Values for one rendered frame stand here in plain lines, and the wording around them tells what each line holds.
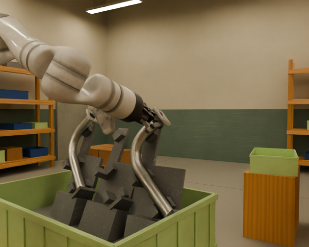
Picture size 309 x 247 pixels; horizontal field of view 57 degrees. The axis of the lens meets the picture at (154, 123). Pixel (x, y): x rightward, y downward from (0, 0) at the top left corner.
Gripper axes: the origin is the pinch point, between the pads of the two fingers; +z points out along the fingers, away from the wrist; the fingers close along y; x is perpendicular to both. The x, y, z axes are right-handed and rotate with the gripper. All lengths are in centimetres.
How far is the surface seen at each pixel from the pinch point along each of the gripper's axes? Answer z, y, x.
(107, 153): 345, 257, 224
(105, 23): 458, 690, 103
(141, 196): 4.3, -12.5, 17.2
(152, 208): -1.4, -19.6, 12.9
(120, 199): -0.8, -11.7, 20.5
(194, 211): 5.6, -24.7, 6.4
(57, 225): -20.8, -16.7, 24.0
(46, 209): 5, 8, 54
